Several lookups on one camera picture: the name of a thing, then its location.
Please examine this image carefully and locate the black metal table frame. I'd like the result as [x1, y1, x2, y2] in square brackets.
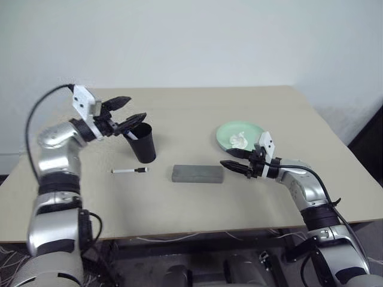
[86, 228, 318, 270]

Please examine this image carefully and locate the light green plate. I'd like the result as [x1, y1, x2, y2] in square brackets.
[215, 120, 266, 152]

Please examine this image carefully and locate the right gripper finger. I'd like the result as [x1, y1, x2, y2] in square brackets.
[219, 160, 250, 176]
[227, 148, 253, 160]

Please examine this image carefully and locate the light blue plate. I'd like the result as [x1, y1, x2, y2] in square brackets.
[215, 134, 237, 152]

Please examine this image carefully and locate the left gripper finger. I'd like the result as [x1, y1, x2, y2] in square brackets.
[117, 112, 148, 133]
[104, 96, 132, 112]

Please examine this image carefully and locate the thin white wire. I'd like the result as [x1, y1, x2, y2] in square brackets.
[269, 227, 308, 240]
[224, 230, 251, 241]
[136, 234, 197, 242]

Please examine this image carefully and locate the grey glasses case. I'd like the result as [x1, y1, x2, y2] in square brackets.
[171, 164, 225, 184]

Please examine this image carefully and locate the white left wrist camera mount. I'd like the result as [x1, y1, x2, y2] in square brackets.
[71, 84, 105, 141]

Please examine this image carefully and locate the black plastic cup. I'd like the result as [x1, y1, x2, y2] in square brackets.
[124, 123, 157, 164]

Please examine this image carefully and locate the white tissue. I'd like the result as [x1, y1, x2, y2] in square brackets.
[229, 130, 249, 148]

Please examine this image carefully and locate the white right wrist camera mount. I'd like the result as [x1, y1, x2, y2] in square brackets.
[257, 131, 276, 179]

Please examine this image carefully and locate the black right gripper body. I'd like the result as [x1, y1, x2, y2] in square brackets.
[246, 144, 266, 180]

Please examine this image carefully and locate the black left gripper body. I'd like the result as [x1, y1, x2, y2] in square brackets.
[95, 102, 122, 137]

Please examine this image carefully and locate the white pen with black cap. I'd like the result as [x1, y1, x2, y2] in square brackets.
[111, 167, 150, 175]

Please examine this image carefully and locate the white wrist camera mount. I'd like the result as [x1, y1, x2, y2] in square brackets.
[71, 84, 105, 141]
[257, 131, 276, 179]

